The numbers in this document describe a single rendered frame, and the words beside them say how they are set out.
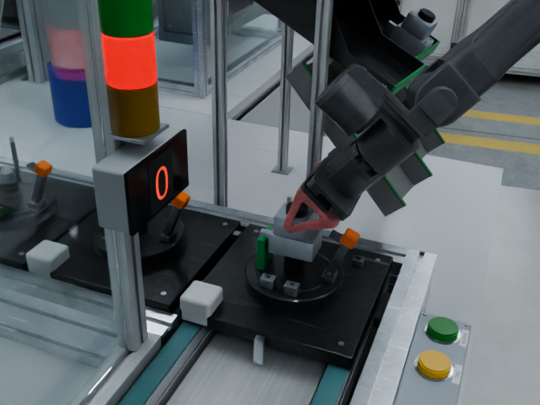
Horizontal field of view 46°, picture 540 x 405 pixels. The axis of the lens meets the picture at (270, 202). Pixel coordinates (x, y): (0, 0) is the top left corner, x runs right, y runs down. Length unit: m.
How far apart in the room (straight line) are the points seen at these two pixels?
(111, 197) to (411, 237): 0.74
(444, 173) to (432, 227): 0.25
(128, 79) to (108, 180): 0.10
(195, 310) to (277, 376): 0.14
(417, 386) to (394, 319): 0.12
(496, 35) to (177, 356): 0.54
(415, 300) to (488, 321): 0.20
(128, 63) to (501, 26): 0.41
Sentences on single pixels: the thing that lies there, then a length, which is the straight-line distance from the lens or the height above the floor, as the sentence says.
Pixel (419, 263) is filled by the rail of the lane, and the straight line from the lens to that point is 1.03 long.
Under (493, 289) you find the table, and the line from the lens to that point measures 1.18.
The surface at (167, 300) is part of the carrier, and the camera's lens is 0.90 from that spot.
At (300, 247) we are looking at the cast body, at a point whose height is 1.05.
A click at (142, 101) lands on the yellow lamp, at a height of 1.30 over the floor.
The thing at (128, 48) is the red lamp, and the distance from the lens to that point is 0.63.
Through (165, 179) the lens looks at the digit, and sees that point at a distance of 0.70.
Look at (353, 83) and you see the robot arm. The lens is 0.76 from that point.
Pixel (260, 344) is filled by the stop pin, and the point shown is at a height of 0.96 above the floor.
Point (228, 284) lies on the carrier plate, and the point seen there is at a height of 0.97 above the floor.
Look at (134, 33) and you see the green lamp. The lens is 0.62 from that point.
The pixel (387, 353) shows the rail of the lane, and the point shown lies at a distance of 0.86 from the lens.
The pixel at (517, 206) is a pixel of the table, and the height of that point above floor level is 0.86.
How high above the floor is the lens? 1.53
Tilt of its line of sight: 30 degrees down
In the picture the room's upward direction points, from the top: 2 degrees clockwise
